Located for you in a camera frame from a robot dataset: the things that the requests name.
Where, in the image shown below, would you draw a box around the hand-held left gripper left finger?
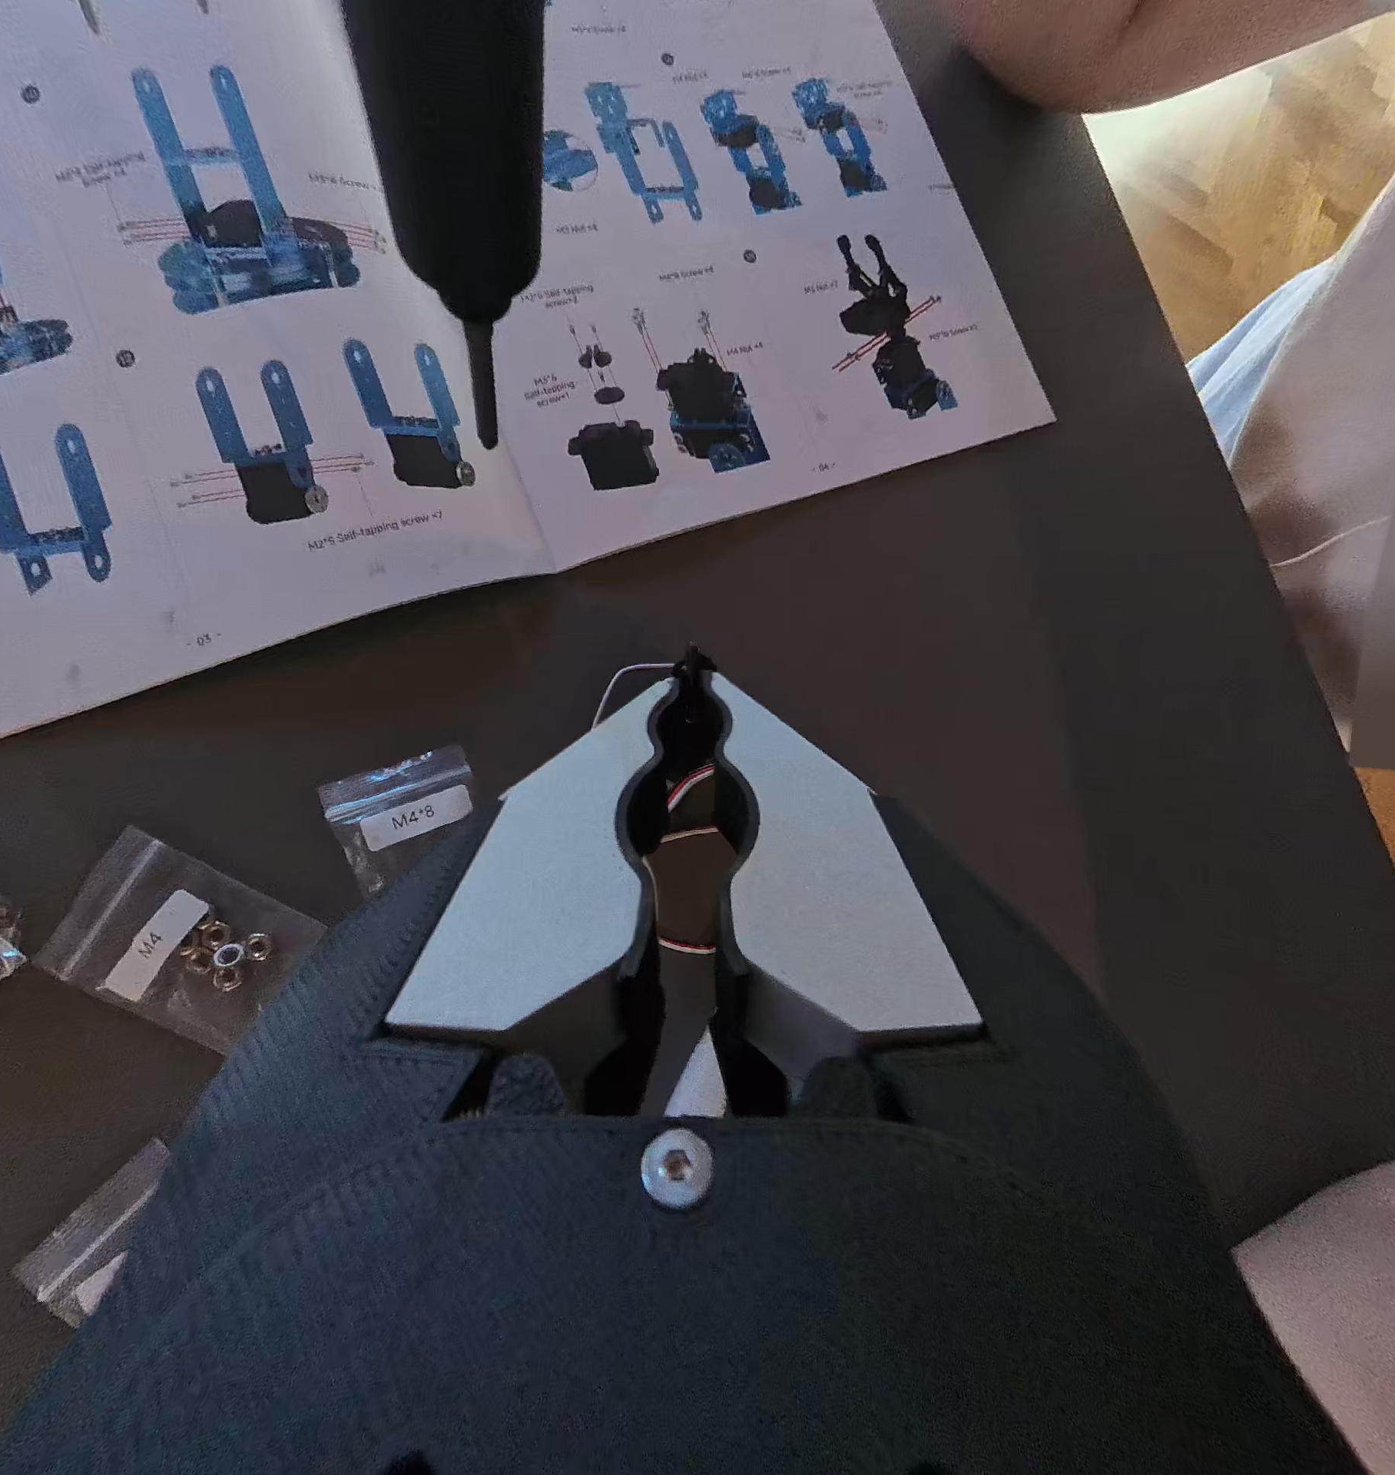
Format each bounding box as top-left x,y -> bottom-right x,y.
385,677 -> 685,1114

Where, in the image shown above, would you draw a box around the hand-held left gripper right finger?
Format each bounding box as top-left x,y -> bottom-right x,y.
696,671 -> 988,1114

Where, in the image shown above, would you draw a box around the black servo with wires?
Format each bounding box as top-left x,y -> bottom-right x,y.
597,660 -> 730,960

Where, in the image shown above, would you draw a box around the black electric screwdriver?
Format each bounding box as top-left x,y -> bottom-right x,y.
339,0 -> 550,451

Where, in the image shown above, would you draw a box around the person's right forearm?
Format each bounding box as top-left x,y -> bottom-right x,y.
949,0 -> 1395,117

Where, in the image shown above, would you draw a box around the dark grey desk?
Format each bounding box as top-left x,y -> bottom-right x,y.
0,0 -> 1391,1475

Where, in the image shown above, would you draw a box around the clear labelled bag black screws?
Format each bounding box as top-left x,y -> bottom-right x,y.
316,744 -> 477,897

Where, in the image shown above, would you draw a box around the clear bag with hex nuts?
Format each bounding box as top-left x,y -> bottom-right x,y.
33,825 -> 331,1054

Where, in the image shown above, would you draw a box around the assembly instruction booklet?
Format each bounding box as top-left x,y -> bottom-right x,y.
0,0 -> 1059,752

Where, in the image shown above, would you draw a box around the clear small plastic bag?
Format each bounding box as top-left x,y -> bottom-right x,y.
11,1137 -> 178,1328

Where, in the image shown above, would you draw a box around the person's white clothing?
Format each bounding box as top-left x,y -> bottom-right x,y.
1187,137 -> 1395,1475

